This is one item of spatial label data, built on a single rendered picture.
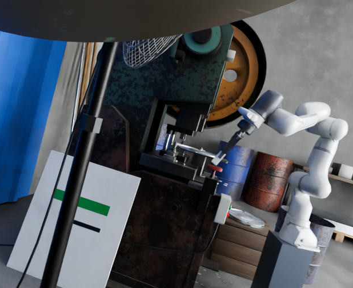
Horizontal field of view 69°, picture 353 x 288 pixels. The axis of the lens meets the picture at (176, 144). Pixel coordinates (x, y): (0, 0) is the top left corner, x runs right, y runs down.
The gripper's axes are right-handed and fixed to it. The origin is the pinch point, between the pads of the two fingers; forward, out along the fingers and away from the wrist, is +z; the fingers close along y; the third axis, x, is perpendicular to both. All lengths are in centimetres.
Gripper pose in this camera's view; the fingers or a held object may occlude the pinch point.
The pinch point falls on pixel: (218, 158)
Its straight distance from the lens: 118.3
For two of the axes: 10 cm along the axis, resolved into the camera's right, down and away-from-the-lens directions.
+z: -6.5, 7.5, 1.1
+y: 1.4, -0.3, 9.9
